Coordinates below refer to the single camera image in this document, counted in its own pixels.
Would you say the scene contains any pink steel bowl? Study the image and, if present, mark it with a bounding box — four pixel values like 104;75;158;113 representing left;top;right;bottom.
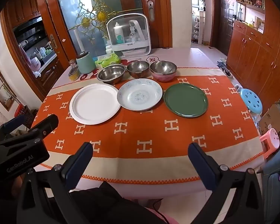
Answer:
150;60;177;78
153;75;175;83

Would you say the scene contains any green tissue pack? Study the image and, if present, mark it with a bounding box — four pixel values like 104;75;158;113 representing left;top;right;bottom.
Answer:
95;54;121;69

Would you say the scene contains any white bottle with green label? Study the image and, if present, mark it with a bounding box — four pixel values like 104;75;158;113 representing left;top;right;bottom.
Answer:
114;23;123;45

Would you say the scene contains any white shoe rack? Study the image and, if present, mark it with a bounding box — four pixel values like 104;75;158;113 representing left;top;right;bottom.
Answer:
192;10;206;45

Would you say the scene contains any medium steel bowl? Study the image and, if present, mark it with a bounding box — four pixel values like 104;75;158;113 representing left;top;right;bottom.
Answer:
127;61;150;79

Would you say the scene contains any large steel bowl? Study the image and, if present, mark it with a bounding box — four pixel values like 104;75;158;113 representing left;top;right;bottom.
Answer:
97;63;127;85

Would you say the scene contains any grey chair with purple print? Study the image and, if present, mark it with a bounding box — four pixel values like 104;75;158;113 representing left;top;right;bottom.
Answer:
262;142;280;224

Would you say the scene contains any pink rice cooker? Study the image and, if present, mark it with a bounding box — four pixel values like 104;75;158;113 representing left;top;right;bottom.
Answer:
29;57;41;73

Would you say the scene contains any glass door with gold ornament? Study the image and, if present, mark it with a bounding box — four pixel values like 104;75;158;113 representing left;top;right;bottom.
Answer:
35;0;145;62

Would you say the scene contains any wooden framed wall niche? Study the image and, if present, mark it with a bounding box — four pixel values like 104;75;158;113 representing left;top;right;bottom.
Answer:
0;66;17;111

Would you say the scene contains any light blue plastic stool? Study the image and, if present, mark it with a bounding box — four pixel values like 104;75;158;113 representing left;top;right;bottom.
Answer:
240;89;263;117

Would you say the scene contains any glass jar with yellow contents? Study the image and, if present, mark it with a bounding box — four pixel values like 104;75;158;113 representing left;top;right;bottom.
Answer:
68;60;81;82

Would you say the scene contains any person's dark clothing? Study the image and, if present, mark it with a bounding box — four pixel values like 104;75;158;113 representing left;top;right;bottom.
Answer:
68;181;166;224

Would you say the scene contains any white plate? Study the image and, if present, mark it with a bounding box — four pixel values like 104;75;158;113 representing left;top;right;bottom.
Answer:
69;83;122;125

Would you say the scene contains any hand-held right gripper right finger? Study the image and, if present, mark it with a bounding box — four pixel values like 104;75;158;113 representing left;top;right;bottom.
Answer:
189;142;265;224

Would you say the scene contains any green plate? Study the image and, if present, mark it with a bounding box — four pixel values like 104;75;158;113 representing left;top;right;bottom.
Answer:
164;83;209;118

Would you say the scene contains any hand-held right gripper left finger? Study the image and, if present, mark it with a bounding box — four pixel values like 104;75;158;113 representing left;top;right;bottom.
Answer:
16;142;94;224

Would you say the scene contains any cardboard box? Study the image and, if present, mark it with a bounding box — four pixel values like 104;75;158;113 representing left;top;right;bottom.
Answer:
259;101;280;133

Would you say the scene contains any pink plastic stool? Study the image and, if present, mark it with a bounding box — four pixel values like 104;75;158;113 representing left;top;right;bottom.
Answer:
259;128;280;160

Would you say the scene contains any orange patterned tablecloth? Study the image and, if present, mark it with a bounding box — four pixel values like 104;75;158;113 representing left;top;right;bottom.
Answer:
34;47;267;199
31;67;265;185

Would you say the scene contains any white storage box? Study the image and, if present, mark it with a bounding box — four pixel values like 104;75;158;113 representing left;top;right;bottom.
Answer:
107;13;152;57

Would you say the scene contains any wooden door with silver handle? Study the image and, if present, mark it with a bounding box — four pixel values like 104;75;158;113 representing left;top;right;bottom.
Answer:
140;0;173;49

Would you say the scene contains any blue patterned porcelain plate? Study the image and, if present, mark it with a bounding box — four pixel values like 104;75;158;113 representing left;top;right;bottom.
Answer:
117;78;163;112

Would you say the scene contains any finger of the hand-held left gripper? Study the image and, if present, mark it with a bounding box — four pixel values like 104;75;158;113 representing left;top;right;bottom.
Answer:
0;114;59;148
0;115;32;143

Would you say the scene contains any clear spray bottle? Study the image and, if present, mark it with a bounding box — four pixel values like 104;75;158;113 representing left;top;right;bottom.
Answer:
129;27;138;43

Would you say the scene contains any wooden kitchen cabinet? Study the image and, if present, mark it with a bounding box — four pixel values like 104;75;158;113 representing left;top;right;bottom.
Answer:
1;0;71;101

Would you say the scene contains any mint green jar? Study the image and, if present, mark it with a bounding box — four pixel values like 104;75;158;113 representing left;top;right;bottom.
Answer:
76;52;97;74

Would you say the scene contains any dark entry door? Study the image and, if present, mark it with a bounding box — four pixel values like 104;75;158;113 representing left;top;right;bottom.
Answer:
212;0;236;56

